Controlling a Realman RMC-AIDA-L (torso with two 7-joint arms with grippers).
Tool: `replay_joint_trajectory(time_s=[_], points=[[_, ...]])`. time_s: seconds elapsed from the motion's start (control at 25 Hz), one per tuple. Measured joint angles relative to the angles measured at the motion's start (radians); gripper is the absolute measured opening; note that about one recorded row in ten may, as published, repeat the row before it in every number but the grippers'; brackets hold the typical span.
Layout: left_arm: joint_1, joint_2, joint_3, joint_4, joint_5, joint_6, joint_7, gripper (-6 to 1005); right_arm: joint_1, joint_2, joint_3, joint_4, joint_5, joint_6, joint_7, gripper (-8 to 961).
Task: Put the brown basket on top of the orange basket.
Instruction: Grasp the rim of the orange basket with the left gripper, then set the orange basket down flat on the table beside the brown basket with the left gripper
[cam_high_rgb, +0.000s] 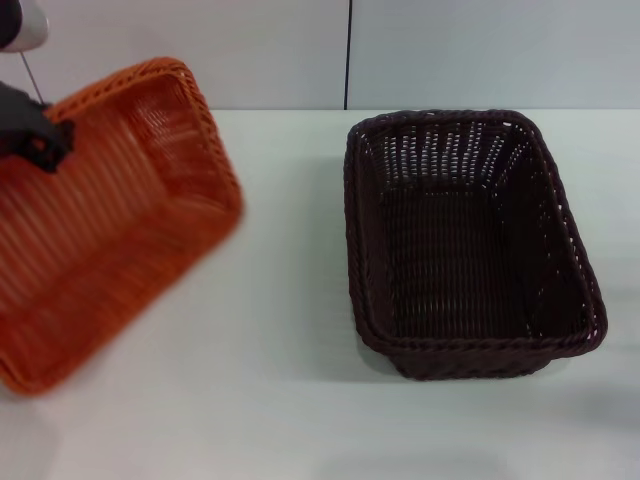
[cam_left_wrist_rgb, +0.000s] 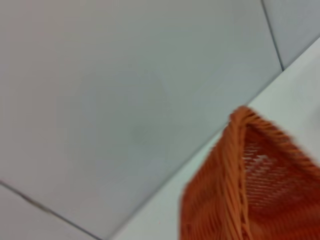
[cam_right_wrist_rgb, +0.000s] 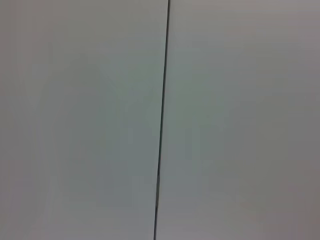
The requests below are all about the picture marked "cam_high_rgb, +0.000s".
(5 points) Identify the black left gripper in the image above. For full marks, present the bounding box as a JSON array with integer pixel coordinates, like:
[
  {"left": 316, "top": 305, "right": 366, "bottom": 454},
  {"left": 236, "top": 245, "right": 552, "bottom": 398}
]
[{"left": 0, "top": 81, "right": 77, "bottom": 175}]

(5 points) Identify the orange woven plastic basket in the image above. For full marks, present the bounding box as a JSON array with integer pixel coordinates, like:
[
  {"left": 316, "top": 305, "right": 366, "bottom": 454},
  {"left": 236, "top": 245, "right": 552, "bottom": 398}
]
[{"left": 0, "top": 57, "right": 246, "bottom": 397}]

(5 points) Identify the dark brown woven basket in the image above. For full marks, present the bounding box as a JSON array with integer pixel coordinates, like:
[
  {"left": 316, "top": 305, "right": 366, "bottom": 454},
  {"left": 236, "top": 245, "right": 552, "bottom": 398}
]
[{"left": 342, "top": 108, "right": 609, "bottom": 381}]

